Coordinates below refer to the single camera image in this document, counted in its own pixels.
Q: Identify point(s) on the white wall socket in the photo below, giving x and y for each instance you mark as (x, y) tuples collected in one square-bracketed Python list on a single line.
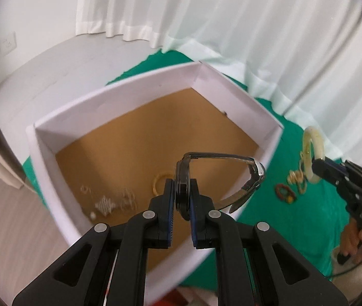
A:
[(8, 43)]

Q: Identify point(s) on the white pearl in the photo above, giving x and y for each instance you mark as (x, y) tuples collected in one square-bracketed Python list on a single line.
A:
[(93, 215)]

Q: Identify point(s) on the green cloth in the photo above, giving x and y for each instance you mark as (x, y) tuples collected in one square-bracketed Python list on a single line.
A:
[(296, 229)]

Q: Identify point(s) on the gold clover charm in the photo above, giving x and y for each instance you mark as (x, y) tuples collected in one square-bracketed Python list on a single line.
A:
[(85, 189)]

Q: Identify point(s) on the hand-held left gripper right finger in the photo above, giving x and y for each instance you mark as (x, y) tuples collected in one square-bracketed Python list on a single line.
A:
[(193, 226)]

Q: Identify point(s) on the white curtain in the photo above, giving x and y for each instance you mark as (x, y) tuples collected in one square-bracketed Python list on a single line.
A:
[(120, 6)]

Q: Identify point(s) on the cream cloth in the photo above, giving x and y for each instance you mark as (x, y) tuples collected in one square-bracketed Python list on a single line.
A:
[(356, 282)]

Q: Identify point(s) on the gold hoop earring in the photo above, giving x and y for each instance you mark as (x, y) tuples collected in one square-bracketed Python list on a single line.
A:
[(294, 177), (304, 162), (302, 188)]

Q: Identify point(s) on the gold bangle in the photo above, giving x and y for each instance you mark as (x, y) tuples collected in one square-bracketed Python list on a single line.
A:
[(155, 181)]

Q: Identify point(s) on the red object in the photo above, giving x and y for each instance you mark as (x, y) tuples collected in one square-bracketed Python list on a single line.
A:
[(176, 299)]

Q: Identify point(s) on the gold swirl earrings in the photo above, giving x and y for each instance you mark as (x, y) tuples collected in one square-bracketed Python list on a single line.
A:
[(126, 200)]

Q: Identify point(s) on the white cardboard box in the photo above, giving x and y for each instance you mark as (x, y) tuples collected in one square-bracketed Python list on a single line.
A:
[(136, 127)]

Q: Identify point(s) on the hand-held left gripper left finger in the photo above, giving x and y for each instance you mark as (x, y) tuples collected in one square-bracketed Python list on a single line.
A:
[(169, 223)]

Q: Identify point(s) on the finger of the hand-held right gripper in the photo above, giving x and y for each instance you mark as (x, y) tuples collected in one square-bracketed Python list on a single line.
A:
[(333, 166), (320, 169)]

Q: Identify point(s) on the pale green curtain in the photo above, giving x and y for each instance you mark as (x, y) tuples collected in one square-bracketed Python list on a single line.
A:
[(264, 54)]

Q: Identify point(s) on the dark wristwatch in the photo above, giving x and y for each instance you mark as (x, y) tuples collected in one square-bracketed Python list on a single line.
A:
[(182, 178)]

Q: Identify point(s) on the person's right hand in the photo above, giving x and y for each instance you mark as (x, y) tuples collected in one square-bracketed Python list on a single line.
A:
[(351, 245)]

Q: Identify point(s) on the pale jade bangle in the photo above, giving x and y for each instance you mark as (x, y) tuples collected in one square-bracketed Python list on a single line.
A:
[(312, 130)]

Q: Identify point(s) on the gold diamond-shaped pendant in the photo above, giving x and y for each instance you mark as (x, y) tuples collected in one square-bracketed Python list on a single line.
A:
[(104, 205)]

